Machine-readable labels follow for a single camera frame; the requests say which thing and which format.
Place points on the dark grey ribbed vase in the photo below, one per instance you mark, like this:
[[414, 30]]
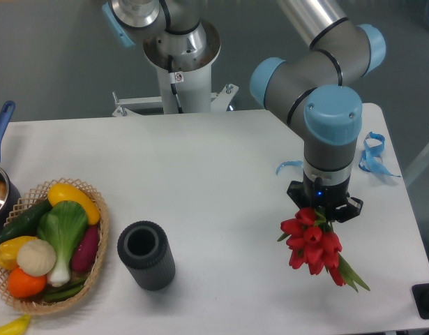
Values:
[[144, 249]]

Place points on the blue ribbon bundle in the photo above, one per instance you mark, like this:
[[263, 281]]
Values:
[[371, 156]]

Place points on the green cucumber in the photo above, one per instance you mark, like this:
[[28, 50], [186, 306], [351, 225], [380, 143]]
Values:
[[26, 223]]

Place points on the green bean pods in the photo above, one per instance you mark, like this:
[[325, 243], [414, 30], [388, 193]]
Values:
[[64, 292]]

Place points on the yellow bell pepper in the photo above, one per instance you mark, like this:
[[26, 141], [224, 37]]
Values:
[[9, 250]]

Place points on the blue handled saucepan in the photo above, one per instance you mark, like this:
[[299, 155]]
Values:
[[9, 194]]

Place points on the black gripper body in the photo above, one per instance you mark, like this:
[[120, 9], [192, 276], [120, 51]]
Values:
[[325, 198]]

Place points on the orange fruit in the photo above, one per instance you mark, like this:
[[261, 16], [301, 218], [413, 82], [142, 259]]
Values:
[[22, 285]]

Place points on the red tulip bouquet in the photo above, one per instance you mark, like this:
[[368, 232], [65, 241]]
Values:
[[312, 242]]

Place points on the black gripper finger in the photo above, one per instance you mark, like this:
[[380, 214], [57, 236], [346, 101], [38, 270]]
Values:
[[351, 209], [297, 194]]

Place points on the yellow banana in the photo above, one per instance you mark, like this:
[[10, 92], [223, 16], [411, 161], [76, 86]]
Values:
[[16, 327]]

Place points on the small blue ribbon strip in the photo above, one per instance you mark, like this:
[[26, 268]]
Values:
[[297, 164]]

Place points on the purple eggplant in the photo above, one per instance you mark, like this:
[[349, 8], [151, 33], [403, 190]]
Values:
[[85, 254]]

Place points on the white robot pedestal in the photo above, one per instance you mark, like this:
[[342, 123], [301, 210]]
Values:
[[183, 66]]

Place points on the white frame at right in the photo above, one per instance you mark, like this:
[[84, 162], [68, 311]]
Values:
[[417, 167]]

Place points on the green bok choy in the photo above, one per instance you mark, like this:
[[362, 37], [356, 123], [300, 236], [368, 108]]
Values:
[[63, 227]]

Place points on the black device at edge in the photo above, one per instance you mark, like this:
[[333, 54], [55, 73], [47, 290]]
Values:
[[421, 298]]

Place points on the woven wicker basket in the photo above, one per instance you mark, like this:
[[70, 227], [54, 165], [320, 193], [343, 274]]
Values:
[[37, 305]]

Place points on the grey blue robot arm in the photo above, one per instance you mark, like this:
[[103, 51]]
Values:
[[312, 97]]

